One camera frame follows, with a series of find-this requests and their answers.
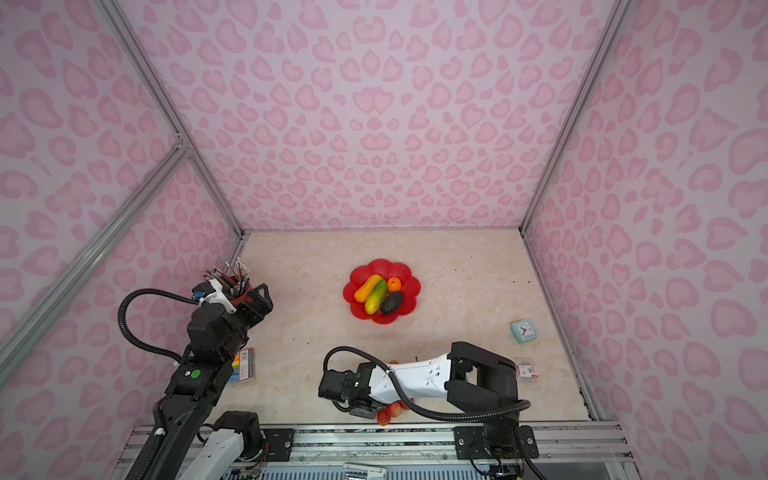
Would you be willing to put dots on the yellow fake mango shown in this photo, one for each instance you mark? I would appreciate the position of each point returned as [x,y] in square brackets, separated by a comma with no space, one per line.
[365,290]

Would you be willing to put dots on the bundle of pencils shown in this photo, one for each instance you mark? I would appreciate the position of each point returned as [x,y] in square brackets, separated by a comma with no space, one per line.
[230,277]

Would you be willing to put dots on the red flower-shaped fruit bowl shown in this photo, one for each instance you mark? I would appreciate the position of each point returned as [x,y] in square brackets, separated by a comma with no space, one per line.
[411,289]

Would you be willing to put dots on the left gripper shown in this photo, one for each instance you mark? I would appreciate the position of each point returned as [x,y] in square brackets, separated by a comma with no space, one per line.
[263,305]

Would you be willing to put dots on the green fake cucumber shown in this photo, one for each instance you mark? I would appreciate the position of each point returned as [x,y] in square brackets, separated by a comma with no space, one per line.
[376,297]

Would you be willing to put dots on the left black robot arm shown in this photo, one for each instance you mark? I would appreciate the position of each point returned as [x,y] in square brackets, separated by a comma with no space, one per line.
[193,390]

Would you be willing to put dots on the colourful marker pack left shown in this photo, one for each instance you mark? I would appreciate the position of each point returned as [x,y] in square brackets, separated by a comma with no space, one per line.
[243,366]

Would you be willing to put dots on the small fake orange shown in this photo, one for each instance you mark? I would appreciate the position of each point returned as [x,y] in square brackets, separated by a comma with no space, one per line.
[394,284]

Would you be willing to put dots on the small card pack right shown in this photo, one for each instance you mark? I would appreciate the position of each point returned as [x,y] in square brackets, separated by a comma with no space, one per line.
[526,369]

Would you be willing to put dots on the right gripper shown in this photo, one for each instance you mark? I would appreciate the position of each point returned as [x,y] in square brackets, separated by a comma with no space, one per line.
[359,414]

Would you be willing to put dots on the dark fake avocado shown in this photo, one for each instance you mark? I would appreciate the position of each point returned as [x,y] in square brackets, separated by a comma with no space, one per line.
[391,304]

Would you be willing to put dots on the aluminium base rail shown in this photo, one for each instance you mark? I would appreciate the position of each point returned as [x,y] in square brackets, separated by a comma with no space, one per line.
[556,450]

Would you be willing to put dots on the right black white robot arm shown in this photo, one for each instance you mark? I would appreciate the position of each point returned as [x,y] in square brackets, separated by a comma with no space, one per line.
[470,387]

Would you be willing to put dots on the small teal alarm clock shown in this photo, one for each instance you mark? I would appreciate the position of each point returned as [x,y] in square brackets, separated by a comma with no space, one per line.
[524,331]

